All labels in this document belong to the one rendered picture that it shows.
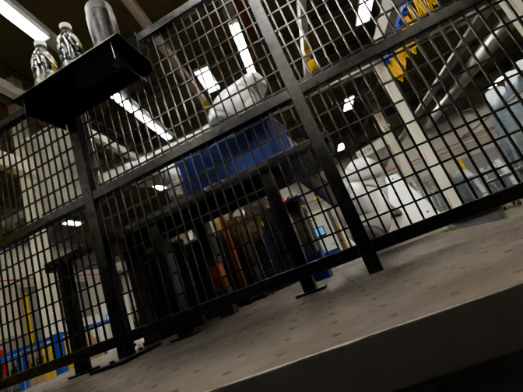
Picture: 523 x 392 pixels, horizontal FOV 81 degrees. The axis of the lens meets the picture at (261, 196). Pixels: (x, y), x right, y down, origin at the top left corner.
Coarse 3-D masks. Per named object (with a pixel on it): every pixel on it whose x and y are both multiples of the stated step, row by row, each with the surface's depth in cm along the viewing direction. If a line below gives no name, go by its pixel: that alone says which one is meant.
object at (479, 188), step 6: (456, 174) 1388; (468, 174) 1321; (456, 180) 1409; (462, 180) 1362; (474, 180) 1309; (462, 186) 1397; (468, 186) 1379; (474, 186) 1331; (480, 186) 1298; (462, 192) 1421; (468, 192) 1385; (480, 192) 1305; (486, 192) 1286
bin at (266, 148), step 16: (256, 128) 78; (272, 128) 79; (224, 144) 82; (240, 144) 80; (256, 144) 78; (272, 144) 76; (288, 144) 87; (208, 160) 84; (224, 160) 82; (240, 160) 79; (256, 160) 77; (192, 176) 86; (224, 176) 81
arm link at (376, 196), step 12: (252, 96) 103; (216, 108) 92; (228, 108) 92; (240, 108) 93; (216, 120) 93; (300, 180) 106; (312, 180) 105; (324, 180) 105; (324, 192) 106; (360, 192) 106; (372, 192) 110; (336, 204) 108; (360, 204) 105; (384, 204) 110; (336, 216) 110; (360, 216) 104; (372, 216) 103; (384, 216) 105; (372, 228) 102
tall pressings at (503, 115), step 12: (516, 72) 431; (516, 84) 428; (492, 96) 473; (504, 96) 441; (516, 108) 423; (492, 120) 468; (504, 120) 451; (504, 144) 461; (516, 144) 445; (516, 156) 456
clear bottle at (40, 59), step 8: (40, 40) 90; (40, 48) 89; (32, 56) 87; (40, 56) 86; (48, 56) 88; (32, 64) 86; (40, 64) 86; (48, 64) 87; (56, 64) 90; (32, 72) 87; (40, 72) 85; (48, 72) 86; (40, 80) 84
